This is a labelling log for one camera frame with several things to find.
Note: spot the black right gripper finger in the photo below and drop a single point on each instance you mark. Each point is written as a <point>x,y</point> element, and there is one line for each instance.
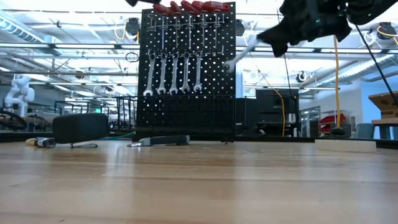
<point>275,34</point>
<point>280,49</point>

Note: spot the black cabinet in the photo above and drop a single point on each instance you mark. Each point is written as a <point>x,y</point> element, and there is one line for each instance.
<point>273,109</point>

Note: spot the long ceiling light strip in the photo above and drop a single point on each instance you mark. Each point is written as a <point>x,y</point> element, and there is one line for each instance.
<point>311,49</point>
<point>77,46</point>

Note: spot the black grey utility knife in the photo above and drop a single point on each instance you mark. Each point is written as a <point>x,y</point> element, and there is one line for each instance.
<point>168,140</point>

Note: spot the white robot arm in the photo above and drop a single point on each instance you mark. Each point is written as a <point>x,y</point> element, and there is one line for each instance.
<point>20,93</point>

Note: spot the silver ceiling duct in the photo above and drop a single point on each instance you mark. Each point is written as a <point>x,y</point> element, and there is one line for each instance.
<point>28,35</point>
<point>363,70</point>

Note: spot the grey blue chair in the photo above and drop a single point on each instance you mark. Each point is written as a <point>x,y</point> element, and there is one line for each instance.
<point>364,130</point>

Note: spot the black metal peg board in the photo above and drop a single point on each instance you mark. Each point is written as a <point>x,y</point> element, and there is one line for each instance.
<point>217,81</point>

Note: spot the yellow black tape measure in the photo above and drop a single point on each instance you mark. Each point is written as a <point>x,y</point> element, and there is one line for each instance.
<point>81,127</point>

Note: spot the white masking tape roll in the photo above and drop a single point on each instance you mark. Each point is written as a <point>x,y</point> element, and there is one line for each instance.
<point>345,145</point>

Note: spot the black aluminium table frame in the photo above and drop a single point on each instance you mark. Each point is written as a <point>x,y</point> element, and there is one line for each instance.
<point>18,137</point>

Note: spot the silver combination wrench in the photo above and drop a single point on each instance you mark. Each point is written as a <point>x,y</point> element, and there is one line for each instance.
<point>162,74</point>
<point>198,71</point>
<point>186,73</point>
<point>241,56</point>
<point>150,74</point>
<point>174,74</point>

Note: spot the red bin shelf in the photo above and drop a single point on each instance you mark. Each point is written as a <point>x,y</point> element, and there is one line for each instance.
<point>332,119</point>

